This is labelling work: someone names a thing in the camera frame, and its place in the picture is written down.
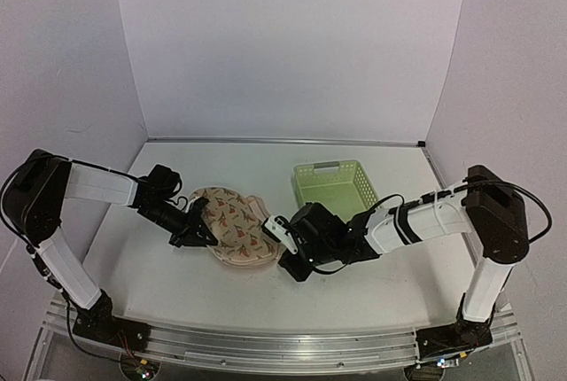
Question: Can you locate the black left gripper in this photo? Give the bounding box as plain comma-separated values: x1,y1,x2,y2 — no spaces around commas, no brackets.
136,198,217,247

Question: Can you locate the beige patterned mesh laundry bag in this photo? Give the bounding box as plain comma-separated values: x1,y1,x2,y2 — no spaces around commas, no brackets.
189,187,284,268

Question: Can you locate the light green perforated plastic basket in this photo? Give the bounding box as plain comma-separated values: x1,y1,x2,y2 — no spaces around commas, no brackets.
292,160,378,222

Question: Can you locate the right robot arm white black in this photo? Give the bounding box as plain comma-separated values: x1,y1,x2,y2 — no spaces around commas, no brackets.
262,165,530,357

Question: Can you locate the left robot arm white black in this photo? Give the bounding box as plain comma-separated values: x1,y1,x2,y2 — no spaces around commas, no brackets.
1,149,218,352

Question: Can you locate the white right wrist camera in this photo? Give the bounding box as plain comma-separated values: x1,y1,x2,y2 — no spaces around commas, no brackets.
262,215,299,254

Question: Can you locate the aluminium front rail frame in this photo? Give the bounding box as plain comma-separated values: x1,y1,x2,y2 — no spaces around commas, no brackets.
44,303,521,375

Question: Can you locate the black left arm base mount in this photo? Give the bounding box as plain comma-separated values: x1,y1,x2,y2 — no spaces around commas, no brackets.
72,290,151,352

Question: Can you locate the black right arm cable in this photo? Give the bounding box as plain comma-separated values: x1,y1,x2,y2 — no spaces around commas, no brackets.
367,179,554,245

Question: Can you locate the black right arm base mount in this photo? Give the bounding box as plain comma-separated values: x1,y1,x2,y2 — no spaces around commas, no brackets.
416,320,493,362

